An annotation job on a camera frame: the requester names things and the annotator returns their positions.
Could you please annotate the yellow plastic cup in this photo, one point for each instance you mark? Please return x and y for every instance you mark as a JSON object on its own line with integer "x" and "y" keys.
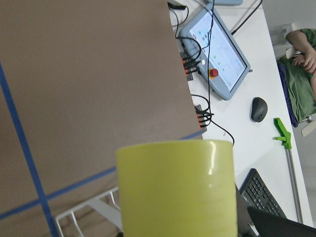
{"x": 178, "y": 189}

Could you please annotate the robot teach pendant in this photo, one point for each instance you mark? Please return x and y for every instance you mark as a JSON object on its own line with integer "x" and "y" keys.
{"x": 219, "y": 59}

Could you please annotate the black computer mouse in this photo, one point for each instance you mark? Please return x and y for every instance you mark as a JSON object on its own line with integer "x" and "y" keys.
{"x": 259, "y": 109}

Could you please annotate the black keyboard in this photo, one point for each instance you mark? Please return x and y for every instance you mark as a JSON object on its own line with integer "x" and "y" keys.
{"x": 256, "y": 194}

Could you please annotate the green clamp on rod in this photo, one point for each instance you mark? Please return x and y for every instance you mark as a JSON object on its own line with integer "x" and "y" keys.
{"x": 285, "y": 138}

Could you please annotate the seated person in green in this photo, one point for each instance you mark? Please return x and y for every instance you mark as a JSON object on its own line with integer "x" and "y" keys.
{"x": 298, "y": 75}

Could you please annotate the white wire cup rack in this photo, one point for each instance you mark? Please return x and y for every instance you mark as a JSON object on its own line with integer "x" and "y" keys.
{"x": 104, "y": 204}

